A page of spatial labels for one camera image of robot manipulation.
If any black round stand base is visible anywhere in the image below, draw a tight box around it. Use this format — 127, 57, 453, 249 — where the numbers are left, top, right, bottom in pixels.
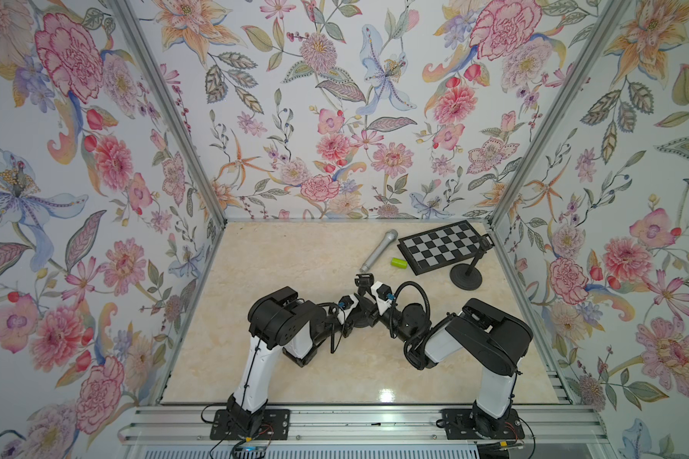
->
450, 264, 483, 291

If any black stand pole with clip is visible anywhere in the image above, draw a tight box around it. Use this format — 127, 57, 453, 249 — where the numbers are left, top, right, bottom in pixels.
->
466, 233, 495, 275

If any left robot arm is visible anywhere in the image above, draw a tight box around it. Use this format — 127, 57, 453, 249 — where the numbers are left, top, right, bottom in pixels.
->
226, 287, 366, 436

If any silver microphone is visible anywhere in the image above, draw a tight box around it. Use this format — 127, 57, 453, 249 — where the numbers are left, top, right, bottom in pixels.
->
359, 229, 398, 273

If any green cylinder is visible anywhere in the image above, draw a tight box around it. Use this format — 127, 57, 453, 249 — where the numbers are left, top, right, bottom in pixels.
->
390, 258, 409, 269

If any black checkered chess box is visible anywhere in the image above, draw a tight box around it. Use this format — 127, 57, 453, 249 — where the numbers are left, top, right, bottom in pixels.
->
397, 220, 482, 275

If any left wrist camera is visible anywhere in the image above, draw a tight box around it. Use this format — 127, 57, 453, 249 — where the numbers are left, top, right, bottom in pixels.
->
336, 294, 359, 323

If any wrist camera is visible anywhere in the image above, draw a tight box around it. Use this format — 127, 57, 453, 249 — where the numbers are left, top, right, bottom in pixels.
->
371, 281, 395, 316
336, 294, 359, 323

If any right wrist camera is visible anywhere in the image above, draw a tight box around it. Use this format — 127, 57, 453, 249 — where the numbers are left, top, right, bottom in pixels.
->
371, 281, 395, 316

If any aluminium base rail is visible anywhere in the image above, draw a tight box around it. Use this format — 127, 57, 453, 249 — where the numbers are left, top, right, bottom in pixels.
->
119, 404, 616, 458

